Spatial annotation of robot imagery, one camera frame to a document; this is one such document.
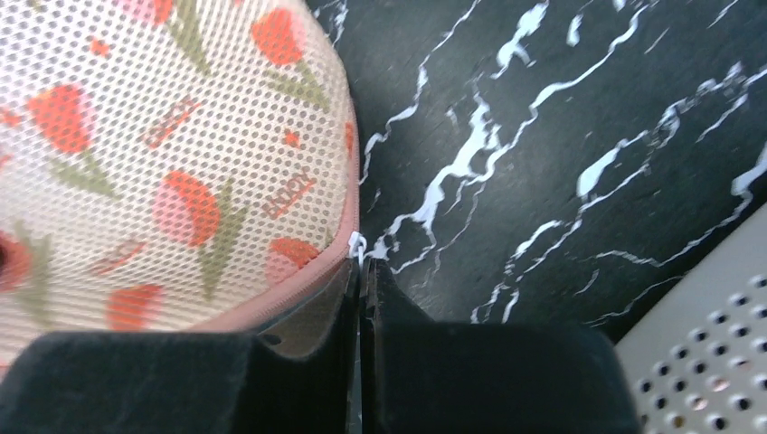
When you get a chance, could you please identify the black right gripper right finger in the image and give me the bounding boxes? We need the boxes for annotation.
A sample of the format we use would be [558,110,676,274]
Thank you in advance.
[360,259,642,433]

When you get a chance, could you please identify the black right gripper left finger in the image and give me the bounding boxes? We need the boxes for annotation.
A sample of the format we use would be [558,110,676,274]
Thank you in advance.
[1,259,359,433]

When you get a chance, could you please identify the peach patterned mesh laundry bag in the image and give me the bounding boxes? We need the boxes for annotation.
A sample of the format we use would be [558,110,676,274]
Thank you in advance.
[1,1,359,368]

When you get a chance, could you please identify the cream plastic laundry basket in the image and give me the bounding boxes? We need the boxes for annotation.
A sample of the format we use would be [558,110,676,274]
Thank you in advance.
[617,208,766,433]

